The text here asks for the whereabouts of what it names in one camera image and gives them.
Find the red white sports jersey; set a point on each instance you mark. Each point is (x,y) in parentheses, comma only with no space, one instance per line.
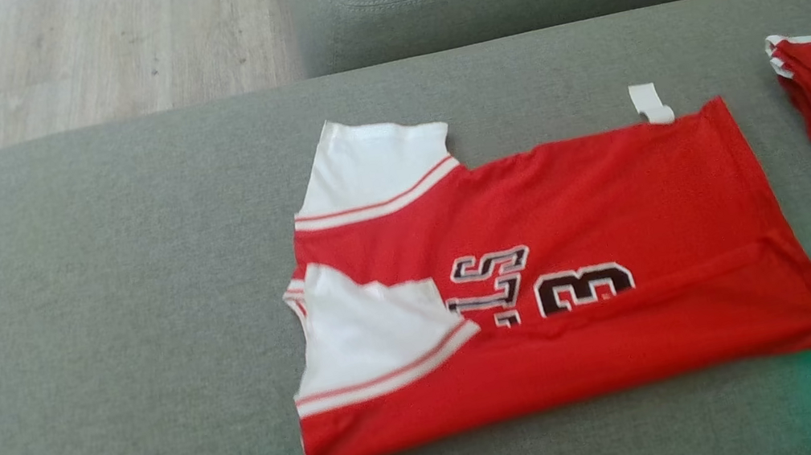
(613,203)

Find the grey fabric sofa seat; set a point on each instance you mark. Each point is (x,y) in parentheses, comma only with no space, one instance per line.
(107,348)

